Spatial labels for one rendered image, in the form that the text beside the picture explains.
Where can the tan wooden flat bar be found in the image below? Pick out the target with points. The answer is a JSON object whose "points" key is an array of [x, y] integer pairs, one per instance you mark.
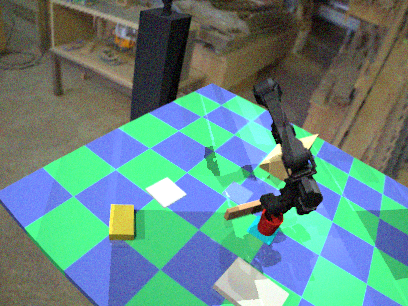
{"points": [[243, 209]]}

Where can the white flat square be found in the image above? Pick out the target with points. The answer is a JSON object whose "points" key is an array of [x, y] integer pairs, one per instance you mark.
{"points": [[165, 192]]}

